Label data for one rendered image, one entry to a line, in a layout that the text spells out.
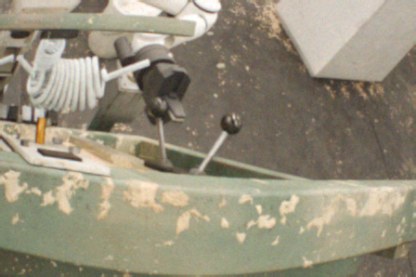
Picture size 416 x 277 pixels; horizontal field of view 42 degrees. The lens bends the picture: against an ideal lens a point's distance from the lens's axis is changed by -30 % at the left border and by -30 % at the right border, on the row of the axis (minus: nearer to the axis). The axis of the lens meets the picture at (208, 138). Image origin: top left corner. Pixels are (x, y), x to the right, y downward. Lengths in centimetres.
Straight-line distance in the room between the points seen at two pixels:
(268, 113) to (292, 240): 289
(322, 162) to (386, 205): 285
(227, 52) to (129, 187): 310
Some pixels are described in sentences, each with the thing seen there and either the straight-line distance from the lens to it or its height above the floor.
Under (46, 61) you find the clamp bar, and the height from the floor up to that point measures 187.
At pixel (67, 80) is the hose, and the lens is 71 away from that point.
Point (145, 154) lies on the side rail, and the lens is 191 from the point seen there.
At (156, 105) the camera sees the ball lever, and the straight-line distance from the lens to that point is 130.
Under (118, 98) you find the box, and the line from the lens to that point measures 202.
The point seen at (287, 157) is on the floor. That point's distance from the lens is 352.
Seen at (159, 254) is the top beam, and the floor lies 187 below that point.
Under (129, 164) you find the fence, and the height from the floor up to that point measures 128.
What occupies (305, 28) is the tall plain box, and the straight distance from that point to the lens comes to 397.
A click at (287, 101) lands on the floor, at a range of 373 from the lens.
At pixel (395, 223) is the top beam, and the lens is 88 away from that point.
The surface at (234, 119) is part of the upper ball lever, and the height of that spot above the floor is 154.
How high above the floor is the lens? 240
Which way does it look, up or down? 47 degrees down
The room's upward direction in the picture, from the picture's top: 45 degrees clockwise
